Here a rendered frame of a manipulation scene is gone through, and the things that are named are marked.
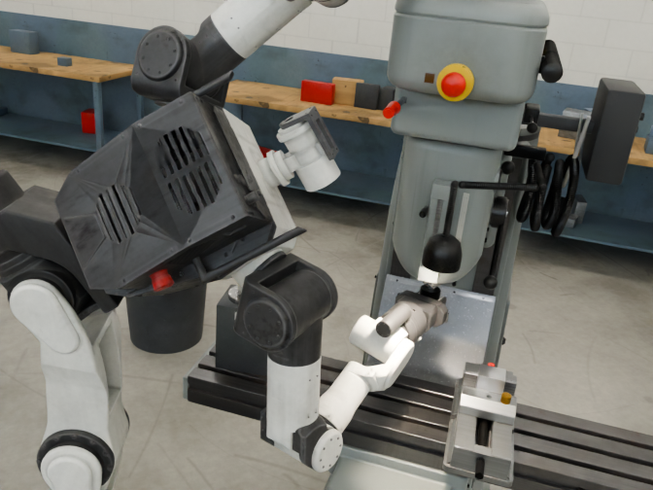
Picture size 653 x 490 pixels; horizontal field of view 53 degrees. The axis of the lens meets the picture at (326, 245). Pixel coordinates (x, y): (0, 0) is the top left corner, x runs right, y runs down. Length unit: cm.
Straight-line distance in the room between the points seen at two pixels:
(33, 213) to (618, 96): 120
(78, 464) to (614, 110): 131
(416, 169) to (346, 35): 448
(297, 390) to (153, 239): 34
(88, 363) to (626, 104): 121
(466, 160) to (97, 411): 84
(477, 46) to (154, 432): 231
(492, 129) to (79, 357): 84
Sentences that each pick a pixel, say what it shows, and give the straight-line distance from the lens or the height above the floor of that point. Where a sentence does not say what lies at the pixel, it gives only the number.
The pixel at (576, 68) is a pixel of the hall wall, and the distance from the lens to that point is 560.
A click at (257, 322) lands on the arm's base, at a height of 142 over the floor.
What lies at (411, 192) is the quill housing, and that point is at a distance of 134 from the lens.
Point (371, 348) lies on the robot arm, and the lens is 131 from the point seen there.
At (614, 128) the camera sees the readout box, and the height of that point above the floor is 164.
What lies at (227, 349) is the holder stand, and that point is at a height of 100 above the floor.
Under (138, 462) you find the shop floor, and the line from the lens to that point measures 289.
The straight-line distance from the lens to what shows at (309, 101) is 530.
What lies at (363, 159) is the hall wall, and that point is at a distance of 588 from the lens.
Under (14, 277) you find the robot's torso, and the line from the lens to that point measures 119.
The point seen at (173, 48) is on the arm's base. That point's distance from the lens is 109.
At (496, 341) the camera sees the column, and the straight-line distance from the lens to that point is 201.
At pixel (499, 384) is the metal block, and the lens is 158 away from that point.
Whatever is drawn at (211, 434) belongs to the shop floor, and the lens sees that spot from 299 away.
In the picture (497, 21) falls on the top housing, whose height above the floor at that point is 186.
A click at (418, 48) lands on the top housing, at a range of 115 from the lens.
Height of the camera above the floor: 193
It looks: 24 degrees down
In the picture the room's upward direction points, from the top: 5 degrees clockwise
